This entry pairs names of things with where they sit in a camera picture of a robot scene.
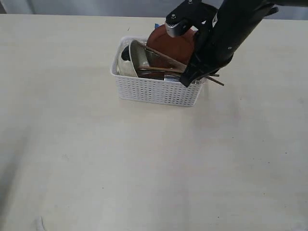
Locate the white ceramic bowl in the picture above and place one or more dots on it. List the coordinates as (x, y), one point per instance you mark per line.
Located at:
(138, 57)

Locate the white perforated plastic basket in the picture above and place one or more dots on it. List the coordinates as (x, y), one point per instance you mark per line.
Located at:
(150, 90)

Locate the white backdrop curtain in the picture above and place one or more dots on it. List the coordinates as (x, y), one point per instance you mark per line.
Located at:
(125, 8)

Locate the blue snack packet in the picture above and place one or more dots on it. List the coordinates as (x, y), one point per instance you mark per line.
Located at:
(157, 24)

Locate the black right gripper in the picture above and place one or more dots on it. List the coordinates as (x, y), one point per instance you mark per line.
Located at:
(211, 24)

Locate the brown wooden spoon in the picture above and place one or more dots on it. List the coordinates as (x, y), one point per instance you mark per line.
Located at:
(142, 73)

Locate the silver table knife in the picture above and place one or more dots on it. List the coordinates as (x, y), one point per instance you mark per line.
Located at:
(173, 78)

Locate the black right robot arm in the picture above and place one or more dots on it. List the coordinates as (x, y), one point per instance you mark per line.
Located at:
(248, 14)

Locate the brown round plate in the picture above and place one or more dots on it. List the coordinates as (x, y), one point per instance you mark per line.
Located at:
(178, 48)

